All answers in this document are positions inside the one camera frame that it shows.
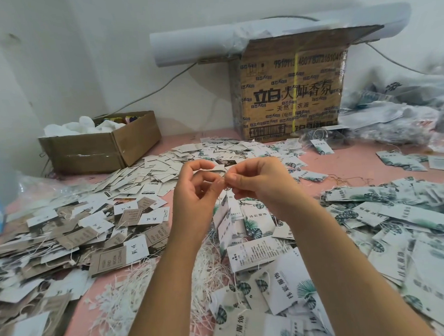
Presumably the person's left hand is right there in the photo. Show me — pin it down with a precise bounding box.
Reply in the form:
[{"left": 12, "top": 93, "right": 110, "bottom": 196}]
[{"left": 165, "top": 157, "right": 231, "bottom": 249}]

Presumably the person's right hand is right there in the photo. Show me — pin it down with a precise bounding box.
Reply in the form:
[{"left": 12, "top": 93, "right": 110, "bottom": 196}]
[{"left": 223, "top": 154, "right": 308, "bottom": 221}]

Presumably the single white leaf print tag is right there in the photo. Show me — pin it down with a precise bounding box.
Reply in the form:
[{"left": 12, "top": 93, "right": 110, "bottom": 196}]
[{"left": 211, "top": 191, "right": 251, "bottom": 253}]

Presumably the heap of small tags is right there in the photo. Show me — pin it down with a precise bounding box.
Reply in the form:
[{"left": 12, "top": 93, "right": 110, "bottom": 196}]
[{"left": 82, "top": 131, "right": 329, "bottom": 199}]

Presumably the pile of white strings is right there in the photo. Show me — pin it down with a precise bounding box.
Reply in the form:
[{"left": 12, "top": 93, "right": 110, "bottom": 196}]
[{"left": 80, "top": 236, "right": 237, "bottom": 336}]

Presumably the pile of green leaf tags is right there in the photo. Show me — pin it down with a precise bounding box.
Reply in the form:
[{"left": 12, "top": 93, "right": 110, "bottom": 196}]
[{"left": 201, "top": 171, "right": 444, "bottom": 336}]

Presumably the pile of brown white tags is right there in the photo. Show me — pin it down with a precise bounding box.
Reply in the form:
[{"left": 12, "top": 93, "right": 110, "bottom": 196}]
[{"left": 0, "top": 183, "right": 178, "bottom": 336}]

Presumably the person's left forearm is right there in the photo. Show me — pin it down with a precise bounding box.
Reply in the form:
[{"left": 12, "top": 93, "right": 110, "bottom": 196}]
[{"left": 114, "top": 238, "right": 218, "bottom": 336}]

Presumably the person's right forearm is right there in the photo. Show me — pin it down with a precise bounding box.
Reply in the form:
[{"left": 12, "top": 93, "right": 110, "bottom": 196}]
[{"left": 280, "top": 191, "right": 436, "bottom": 336}]

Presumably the large printed cardboard box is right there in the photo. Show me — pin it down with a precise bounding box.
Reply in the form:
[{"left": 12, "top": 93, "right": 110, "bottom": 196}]
[{"left": 227, "top": 24, "right": 391, "bottom": 144}]

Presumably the small open cardboard box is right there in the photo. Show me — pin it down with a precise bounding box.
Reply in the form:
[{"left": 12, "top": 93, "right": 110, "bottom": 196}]
[{"left": 37, "top": 110, "right": 164, "bottom": 178}]

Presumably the white crumpled material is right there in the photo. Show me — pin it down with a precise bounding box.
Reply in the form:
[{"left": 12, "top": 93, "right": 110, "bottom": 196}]
[{"left": 42, "top": 113, "right": 127, "bottom": 138}]

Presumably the clear plastic bag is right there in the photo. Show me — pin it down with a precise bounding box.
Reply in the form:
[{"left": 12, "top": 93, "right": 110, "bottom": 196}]
[{"left": 12, "top": 168, "right": 75, "bottom": 211}]

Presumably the white roll in plastic wrap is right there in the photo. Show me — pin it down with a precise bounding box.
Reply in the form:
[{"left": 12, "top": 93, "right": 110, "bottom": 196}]
[{"left": 148, "top": 2, "right": 415, "bottom": 68}]

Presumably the heap of clear plastic bags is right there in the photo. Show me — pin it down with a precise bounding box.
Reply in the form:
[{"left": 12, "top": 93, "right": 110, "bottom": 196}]
[{"left": 335, "top": 51, "right": 444, "bottom": 160}]

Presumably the black cable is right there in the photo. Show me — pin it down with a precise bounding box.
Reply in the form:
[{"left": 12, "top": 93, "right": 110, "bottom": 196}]
[{"left": 103, "top": 61, "right": 201, "bottom": 116}]

